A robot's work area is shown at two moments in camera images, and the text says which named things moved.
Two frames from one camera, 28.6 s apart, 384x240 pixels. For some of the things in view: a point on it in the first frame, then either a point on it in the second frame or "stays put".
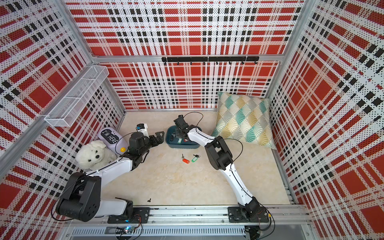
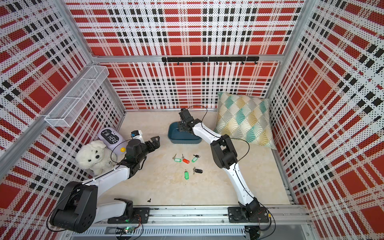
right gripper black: (177, 133) -> (180, 124)
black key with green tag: (195, 158) stays put
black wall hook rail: (242, 59) stays put
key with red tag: (184, 160) stays put
